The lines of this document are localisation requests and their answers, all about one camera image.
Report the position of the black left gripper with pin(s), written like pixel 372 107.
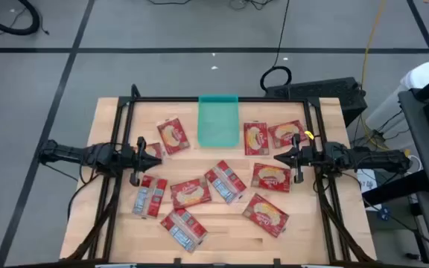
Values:
pixel 135 160

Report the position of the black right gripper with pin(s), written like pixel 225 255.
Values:
pixel 309 157

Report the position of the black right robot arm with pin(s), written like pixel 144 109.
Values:
pixel 367 158

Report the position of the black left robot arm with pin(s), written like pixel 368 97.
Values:
pixel 69 153

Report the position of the black computer case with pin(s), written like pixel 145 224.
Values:
pixel 318 93

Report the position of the teal plastic basket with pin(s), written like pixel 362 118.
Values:
pixel 218 123

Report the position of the white paper sheet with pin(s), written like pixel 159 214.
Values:
pixel 367 182

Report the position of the blue plug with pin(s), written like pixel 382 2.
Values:
pixel 385 214

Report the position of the yellow power plug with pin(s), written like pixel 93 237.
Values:
pixel 407 152

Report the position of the dark grey desk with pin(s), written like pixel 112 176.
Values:
pixel 426 156

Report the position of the white plastic bin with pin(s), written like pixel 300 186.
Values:
pixel 419 78

